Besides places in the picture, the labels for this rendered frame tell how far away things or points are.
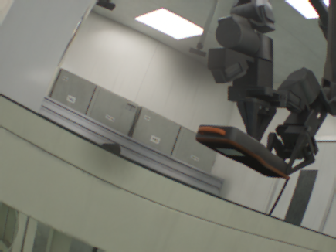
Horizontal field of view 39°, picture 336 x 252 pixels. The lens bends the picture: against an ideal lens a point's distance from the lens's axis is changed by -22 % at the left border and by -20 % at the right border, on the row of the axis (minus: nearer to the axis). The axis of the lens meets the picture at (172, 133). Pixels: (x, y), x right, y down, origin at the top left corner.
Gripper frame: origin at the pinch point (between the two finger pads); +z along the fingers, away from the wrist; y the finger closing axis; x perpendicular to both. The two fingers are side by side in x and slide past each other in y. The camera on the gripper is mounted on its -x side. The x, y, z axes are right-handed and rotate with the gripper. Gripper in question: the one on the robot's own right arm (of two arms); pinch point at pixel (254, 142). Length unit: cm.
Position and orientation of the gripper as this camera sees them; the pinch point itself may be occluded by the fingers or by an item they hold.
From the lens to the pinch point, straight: 97.6
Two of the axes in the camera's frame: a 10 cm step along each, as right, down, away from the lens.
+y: 6.1, 0.4, -7.9
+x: 7.8, 1.2, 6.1
